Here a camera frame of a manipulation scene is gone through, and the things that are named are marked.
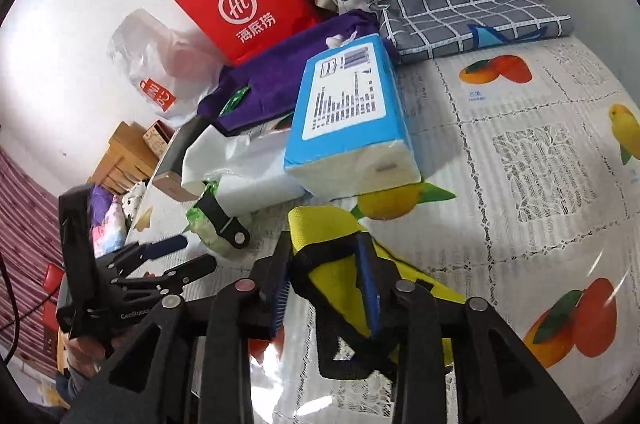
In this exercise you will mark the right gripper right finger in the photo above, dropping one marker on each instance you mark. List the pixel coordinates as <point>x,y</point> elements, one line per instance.
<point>376,279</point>

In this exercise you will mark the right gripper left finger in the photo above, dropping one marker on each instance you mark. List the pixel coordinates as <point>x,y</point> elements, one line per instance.
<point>271,277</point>

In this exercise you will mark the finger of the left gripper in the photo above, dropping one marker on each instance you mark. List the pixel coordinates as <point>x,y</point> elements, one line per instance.
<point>171,281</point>
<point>132,255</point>

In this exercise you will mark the yellow black pouch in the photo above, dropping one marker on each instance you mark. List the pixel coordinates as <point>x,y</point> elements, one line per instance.
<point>323,270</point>

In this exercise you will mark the green tissue packet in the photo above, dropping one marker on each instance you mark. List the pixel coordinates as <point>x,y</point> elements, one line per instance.
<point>226,236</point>

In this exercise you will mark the white foam block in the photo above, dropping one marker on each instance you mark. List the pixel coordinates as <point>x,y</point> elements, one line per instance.
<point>248,169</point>

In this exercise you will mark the blue tissue pack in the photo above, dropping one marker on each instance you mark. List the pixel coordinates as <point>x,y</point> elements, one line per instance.
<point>349,134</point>

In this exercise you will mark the left hand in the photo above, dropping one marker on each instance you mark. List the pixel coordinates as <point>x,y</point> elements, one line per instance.
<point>84,354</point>

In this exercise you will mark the red striped cloth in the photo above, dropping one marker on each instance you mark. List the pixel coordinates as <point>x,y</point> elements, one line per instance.
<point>29,243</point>

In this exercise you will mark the wooden side table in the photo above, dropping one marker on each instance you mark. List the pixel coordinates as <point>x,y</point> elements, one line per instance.
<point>127,160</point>

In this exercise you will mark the patterned small box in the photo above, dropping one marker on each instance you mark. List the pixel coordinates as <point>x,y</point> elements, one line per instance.
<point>157,138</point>

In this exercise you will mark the white Miniso plastic bag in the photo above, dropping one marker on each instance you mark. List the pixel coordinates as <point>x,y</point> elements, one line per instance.
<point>168,71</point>

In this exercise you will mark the fruit print tablecloth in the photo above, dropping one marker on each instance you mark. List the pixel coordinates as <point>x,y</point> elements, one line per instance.
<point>528,205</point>

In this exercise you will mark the green sachet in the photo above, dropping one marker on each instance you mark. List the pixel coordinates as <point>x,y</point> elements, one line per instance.
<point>235,101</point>

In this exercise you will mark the purple towel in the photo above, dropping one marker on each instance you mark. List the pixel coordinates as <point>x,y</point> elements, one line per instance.
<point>274,76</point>

